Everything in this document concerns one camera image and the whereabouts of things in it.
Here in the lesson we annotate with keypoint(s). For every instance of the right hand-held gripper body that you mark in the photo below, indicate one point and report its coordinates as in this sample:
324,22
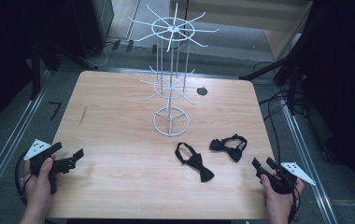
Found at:
294,170

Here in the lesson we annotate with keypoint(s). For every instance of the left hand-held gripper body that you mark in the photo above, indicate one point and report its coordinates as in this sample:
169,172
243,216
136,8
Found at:
36,150

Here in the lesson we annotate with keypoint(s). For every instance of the black bow tie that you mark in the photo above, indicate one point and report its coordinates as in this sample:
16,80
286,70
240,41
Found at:
196,162
233,152

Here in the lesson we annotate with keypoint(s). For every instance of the person's right hand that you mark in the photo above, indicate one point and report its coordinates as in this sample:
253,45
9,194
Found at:
278,207

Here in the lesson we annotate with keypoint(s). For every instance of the person's left hand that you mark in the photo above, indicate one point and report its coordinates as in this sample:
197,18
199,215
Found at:
40,189

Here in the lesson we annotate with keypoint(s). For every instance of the black metal stand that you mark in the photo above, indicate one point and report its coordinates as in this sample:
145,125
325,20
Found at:
36,71
292,77

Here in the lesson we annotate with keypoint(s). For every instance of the round black table grommet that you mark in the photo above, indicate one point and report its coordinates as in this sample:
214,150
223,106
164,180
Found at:
201,91

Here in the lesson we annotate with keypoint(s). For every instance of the dark cabinet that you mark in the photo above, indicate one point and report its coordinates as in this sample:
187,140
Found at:
94,25

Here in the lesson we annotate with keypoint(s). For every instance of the light wooden furniture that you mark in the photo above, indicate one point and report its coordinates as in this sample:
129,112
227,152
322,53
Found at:
278,34

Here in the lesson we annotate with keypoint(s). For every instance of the metal floor rail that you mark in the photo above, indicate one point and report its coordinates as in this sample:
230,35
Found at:
13,140
306,161

